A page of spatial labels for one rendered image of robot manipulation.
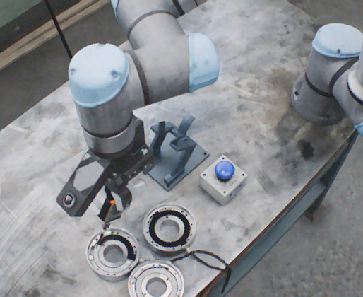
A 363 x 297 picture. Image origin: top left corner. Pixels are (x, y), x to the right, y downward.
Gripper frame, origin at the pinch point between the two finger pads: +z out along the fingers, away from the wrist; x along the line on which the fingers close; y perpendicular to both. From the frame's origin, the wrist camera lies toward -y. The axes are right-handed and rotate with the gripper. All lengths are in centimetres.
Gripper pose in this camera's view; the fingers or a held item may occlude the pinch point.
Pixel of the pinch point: (114, 204)
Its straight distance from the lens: 87.2
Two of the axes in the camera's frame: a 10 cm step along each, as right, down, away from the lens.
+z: 0.0, 5.4, 8.4
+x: -7.1, -5.9, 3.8
